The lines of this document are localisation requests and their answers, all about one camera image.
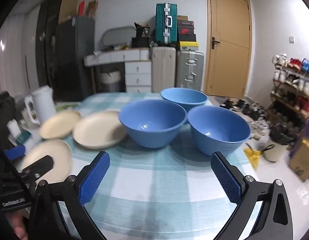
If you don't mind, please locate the stack of shoe boxes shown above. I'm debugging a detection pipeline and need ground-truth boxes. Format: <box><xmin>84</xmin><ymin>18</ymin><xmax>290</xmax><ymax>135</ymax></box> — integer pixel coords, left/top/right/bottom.
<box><xmin>177</xmin><ymin>15</ymin><xmax>199</xmax><ymax>51</ymax></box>

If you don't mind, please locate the teal checkered tablecloth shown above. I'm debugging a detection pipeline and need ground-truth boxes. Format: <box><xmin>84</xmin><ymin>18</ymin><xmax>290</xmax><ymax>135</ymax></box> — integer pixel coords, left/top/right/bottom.
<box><xmin>54</xmin><ymin>91</ymin><xmax>268</xmax><ymax>240</ymax></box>

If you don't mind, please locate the purple plastic bag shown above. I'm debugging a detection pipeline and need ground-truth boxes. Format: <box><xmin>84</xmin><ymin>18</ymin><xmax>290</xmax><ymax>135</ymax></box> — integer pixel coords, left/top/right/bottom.
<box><xmin>293</xmin><ymin>118</ymin><xmax>309</xmax><ymax>151</ymax></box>

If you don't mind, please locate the dark tall cabinet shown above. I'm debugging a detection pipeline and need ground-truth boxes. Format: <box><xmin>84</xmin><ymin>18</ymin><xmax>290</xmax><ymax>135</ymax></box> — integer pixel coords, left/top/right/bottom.
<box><xmin>35</xmin><ymin>0</ymin><xmax>62</xmax><ymax>87</ymax></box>

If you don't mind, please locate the dark grey refrigerator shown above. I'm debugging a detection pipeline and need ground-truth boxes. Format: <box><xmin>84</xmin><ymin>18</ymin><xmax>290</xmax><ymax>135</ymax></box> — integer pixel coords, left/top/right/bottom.
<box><xmin>54</xmin><ymin>16</ymin><xmax>95</xmax><ymax>101</ymax></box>

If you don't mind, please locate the white bucket on floor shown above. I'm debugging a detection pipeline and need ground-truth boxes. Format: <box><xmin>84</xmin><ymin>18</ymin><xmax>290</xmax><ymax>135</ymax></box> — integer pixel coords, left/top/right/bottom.
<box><xmin>262</xmin><ymin>142</ymin><xmax>288</xmax><ymax>163</ymax></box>

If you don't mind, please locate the teal suitcase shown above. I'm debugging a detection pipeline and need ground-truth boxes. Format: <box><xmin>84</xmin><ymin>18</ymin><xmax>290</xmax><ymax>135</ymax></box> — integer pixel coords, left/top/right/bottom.
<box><xmin>154</xmin><ymin>3</ymin><xmax>178</xmax><ymax>46</ymax></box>

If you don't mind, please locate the teal lidded container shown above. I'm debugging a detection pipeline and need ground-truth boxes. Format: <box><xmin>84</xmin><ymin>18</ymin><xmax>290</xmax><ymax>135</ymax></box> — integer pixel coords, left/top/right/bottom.
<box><xmin>15</xmin><ymin>130</ymin><xmax>32</xmax><ymax>145</ymax></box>

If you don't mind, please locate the beige suitcase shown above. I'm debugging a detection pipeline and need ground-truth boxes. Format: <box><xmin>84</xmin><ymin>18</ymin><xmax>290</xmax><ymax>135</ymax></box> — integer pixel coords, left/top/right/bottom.
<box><xmin>151</xmin><ymin>47</ymin><xmax>176</xmax><ymax>93</ymax></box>

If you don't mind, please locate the blue bowl back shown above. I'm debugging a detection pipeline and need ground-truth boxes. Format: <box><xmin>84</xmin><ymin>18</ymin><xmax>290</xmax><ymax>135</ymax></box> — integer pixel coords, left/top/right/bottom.
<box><xmin>160</xmin><ymin>87</ymin><xmax>208</xmax><ymax>112</ymax></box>

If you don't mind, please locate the grey arched frame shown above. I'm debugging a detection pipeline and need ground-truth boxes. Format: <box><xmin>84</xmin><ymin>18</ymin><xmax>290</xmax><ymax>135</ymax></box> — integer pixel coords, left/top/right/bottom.
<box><xmin>100</xmin><ymin>26</ymin><xmax>136</xmax><ymax>49</ymax></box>

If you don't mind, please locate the cardboard box on floor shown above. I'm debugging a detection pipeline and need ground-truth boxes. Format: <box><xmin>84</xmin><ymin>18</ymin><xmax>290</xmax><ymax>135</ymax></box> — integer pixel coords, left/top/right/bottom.
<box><xmin>289</xmin><ymin>138</ymin><xmax>309</xmax><ymax>182</ymax></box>

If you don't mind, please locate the woven laundry basket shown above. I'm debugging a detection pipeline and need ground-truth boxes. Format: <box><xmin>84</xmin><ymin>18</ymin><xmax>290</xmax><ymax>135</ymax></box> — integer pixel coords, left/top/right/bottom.
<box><xmin>100</xmin><ymin>70</ymin><xmax>122</xmax><ymax>93</ymax></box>

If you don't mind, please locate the white electric kettle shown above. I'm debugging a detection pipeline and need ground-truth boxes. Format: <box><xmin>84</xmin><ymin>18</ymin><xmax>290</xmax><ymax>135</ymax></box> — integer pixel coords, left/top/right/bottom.
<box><xmin>24</xmin><ymin>86</ymin><xmax>56</xmax><ymax>125</ymax></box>

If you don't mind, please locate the silver suitcase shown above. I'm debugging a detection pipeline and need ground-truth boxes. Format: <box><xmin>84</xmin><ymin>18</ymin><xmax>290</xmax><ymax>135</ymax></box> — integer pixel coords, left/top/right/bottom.
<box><xmin>176</xmin><ymin>50</ymin><xmax>204</xmax><ymax>91</ymax></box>

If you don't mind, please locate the white cup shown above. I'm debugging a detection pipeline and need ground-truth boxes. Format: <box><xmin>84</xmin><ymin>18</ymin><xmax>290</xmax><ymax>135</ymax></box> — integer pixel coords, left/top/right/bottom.
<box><xmin>7</xmin><ymin>119</ymin><xmax>21</xmax><ymax>139</ymax></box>

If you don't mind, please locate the white drawer desk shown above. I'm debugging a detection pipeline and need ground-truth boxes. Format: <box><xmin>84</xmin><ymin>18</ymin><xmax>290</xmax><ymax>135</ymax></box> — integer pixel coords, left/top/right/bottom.
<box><xmin>84</xmin><ymin>48</ymin><xmax>151</xmax><ymax>93</ymax></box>

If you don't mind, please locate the cream plate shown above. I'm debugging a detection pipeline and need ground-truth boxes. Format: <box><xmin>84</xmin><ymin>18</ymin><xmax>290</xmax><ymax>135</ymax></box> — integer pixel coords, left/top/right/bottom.
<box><xmin>19</xmin><ymin>139</ymin><xmax>73</xmax><ymax>184</ymax></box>
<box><xmin>39</xmin><ymin>110</ymin><xmax>81</xmax><ymax>140</ymax></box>
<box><xmin>72</xmin><ymin>110</ymin><xmax>127</xmax><ymax>150</ymax></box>

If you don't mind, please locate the blue bowl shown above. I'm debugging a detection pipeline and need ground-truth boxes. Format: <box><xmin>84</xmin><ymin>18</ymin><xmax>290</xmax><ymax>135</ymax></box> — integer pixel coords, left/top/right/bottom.
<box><xmin>160</xmin><ymin>87</ymin><xmax>208</xmax><ymax>112</ymax></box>
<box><xmin>187</xmin><ymin>105</ymin><xmax>251</xmax><ymax>157</ymax></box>
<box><xmin>118</xmin><ymin>99</ymin><xmax>187</xmax><ymax>148</ymax></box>

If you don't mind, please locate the wooden shoe rack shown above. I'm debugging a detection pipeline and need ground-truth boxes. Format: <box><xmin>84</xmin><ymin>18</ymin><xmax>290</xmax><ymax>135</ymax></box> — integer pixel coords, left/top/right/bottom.
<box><xmin>265</xmin><ymin>53</ymin><xmax>309</xmax><ymax>128</ymax></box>

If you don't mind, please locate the black bag on desk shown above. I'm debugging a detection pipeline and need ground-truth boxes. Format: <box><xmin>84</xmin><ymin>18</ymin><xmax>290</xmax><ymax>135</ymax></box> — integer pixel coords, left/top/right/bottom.
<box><xmin>131</xmin><ymin>22</ymin><xmax>150</xmax><ymax>48</ymax></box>

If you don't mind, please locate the person's left hand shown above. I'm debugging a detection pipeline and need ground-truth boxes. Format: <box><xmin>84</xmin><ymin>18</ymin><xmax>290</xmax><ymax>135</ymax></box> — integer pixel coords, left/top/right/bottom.
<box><xmin>5</xmin><ymin>212</ymin><xmax>28</xmax><ymax>240</ymax></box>

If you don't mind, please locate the wooden door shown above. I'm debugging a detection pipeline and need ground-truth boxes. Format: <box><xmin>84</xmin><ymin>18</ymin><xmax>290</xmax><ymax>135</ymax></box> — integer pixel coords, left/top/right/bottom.
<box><xmin>204</xmin><ymin>0</ymin><xmax>253</xmax><ymax>98</ymax></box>

